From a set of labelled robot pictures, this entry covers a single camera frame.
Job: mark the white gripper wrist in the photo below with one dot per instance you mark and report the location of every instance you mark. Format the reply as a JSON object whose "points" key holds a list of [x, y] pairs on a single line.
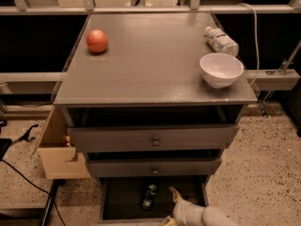
{"points": [[180, 211]]}

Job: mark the green soda can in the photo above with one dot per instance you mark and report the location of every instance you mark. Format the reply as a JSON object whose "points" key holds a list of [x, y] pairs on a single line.
{"points": [[149, 197]]}

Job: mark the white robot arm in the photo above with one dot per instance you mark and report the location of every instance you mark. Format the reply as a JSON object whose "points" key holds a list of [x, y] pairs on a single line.
{"points": [[212, 216]]}

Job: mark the grey middle drawer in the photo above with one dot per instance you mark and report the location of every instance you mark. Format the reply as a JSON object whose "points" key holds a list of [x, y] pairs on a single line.
{"points": [[153, 167]]}

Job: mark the grey open bottom drawer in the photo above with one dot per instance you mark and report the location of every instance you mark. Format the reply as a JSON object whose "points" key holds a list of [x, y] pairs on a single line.
{"points": [[122, 197]]}

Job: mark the grey top drawer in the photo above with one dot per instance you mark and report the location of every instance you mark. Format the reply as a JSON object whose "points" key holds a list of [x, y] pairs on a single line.
{"points": [[149, 139]]}

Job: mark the grey wooden drawer cabinet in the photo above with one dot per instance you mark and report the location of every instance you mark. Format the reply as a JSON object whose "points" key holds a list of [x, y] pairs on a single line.
{"points": [[148, 76]]}

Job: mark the light wooden side box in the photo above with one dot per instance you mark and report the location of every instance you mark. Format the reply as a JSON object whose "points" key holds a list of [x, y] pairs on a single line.
{"points": [[59, 158]]}

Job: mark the white ceramic bowl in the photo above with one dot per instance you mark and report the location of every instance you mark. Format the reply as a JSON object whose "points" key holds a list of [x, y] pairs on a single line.
{"points": [[220, 70]]}

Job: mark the black clamp tool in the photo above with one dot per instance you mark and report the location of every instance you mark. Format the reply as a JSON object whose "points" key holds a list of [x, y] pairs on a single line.
{"points": [[26, 136]]}

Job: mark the clear plastic water bottle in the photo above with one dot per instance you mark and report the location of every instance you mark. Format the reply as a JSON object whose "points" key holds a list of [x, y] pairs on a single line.
{"points": [[221, 42]]}

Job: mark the red apple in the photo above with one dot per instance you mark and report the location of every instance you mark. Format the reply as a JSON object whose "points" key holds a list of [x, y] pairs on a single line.
{"points": [[97, 41]]}

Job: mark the metal railing frame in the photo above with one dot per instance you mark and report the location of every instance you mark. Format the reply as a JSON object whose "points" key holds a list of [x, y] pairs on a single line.
{"points": [[150, 7]]}

